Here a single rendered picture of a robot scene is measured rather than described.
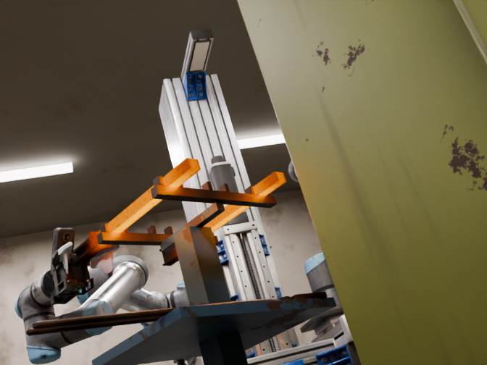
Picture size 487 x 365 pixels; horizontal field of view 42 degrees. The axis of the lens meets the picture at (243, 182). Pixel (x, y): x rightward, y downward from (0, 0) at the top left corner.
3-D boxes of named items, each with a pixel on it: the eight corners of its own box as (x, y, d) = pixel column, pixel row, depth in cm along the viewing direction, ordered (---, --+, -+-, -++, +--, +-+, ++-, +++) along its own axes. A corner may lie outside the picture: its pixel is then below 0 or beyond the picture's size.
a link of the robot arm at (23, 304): (43, 324, 161) (39, 292, 165) (64, 308, 155) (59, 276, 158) (14, 325, 156) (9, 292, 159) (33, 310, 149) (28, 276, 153)
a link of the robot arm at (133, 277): (166, 274, 194) (111, 342, 146) (135, 286, 196) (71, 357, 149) (151, 240, 193) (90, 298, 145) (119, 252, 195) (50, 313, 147)
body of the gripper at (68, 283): (97, 285, 144) (72, 304, 152) (90, 250, 148) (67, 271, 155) (67, 286, 139) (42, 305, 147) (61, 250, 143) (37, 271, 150)
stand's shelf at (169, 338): (93, 370, 122) (90, 360, 122) (245, 350, 149) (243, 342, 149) (181, 318, 103) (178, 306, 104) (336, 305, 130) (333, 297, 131)
